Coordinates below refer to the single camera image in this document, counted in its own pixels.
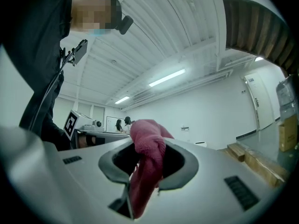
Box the wooden platform edge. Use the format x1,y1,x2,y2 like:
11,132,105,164
237,141,290,189

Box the brown cardboard box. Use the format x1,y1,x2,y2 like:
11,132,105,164
278,115,299,153

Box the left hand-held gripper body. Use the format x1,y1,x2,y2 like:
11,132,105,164
63,110,131,149

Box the long ceiling light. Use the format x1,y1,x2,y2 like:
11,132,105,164
114,96,130,105
149,68,186,88

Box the wooden staircase underside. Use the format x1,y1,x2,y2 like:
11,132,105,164
221,0,299,76

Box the person's left forearm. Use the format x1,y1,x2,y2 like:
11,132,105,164
41,115,72,151

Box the person's left hand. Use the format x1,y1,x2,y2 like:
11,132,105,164
78,135,106,148

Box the white wall board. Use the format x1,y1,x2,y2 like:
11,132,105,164
106,116,126,132

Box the black chest camera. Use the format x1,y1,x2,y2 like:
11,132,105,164
67,39,89,67

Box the white door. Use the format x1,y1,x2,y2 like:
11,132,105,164
242,72,275,132

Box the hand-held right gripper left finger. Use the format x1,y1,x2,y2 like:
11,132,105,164
43,138,135,224

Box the wooden steps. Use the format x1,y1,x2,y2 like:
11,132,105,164
219,142,246,162

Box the person's head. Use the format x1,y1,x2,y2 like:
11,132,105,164
70,0,122,36

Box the plastic-wrapped grey appliance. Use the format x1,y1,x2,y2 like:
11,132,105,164
276,75,299,122

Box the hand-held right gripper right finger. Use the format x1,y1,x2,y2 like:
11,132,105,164
140,137,277,224

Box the person's body in black clothing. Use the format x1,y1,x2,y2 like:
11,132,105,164
0,0,73,152

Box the black head camera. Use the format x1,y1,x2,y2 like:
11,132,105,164
115,15,134,35

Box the pink cleaning cloth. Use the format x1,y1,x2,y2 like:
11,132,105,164
129,119,175,219

